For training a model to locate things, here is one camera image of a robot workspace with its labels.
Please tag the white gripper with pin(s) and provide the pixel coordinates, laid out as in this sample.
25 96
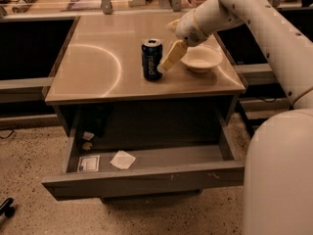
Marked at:
187 28

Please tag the blue pepsi can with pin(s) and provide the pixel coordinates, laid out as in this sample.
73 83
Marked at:
151 56

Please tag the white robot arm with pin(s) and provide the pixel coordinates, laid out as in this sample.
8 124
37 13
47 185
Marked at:
278 181

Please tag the grey drawer cabinet with top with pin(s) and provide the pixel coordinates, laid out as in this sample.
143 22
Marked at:
102 63

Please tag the white label sticker in drawer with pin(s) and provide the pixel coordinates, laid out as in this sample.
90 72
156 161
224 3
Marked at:
88 163

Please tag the grey open top drawer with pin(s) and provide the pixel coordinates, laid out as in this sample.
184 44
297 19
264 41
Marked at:
172 170

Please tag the white paper bowl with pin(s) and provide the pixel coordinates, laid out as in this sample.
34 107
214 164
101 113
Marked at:
202 58

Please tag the flat booklet on back counter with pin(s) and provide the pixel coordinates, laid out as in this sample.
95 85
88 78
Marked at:
77 5

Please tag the white folded paper napkin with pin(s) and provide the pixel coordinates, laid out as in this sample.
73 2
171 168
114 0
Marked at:
122 160

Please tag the small tan crumpled scrap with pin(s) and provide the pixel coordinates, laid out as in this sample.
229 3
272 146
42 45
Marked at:
87 146

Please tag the black caster wheel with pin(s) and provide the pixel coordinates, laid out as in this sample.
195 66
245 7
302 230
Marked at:
6 208

